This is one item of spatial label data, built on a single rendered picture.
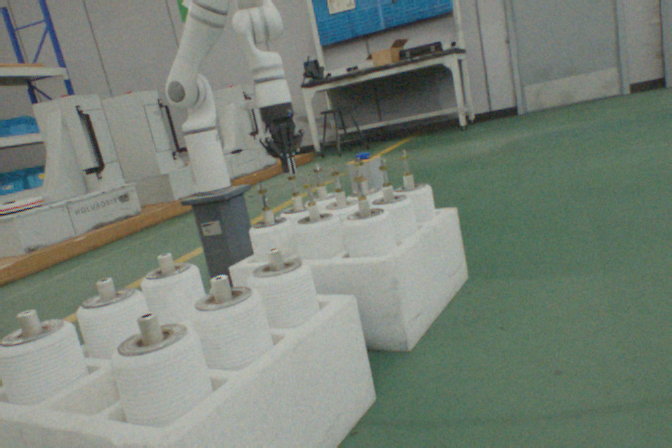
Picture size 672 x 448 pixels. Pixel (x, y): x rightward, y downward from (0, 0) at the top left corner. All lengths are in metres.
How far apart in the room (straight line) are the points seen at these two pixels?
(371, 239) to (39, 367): 0.57
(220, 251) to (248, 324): 0.89
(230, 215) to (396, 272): 0.68
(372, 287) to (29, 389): 0.56
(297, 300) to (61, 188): 2.73
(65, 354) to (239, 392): 0.27
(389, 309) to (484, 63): 5.38
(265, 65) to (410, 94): 5.22
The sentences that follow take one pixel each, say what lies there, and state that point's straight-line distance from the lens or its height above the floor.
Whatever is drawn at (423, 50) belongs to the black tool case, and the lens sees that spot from 5.80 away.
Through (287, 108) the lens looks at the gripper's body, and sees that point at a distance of 1.28.
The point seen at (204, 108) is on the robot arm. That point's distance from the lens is 1.64.
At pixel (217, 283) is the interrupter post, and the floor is 0.28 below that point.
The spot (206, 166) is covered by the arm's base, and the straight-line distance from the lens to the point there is 1.59.
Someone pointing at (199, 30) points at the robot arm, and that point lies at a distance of 1.54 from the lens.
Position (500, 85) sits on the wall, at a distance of 6.30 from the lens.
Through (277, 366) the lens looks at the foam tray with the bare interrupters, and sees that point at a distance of 0.73.
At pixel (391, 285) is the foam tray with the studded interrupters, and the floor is 0.13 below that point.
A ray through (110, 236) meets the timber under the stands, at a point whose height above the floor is 0.03.
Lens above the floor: 0.46
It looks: 11 degrees down
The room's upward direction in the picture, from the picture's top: 12 degrees counter-clockwise
